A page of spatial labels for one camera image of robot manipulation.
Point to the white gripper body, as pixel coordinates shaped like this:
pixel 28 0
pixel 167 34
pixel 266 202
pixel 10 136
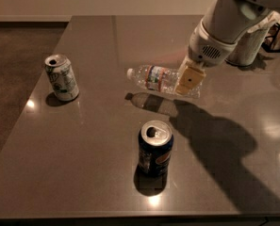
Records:
pixel 205 50

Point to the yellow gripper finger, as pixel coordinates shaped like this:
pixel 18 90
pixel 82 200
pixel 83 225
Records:
pixel 189 78

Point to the clear plastic water bottle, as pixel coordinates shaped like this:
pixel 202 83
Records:
pixel 157 78

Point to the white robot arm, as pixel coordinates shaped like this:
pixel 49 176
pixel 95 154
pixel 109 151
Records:
pixel 217 35

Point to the blue pepsi can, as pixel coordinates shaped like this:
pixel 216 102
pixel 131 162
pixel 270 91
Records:
pixel 155 147

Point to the white green soda can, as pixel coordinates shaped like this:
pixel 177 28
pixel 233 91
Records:
pixel 61 76

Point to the grey metal napkin cup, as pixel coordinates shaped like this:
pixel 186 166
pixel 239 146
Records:
pixel 247 48

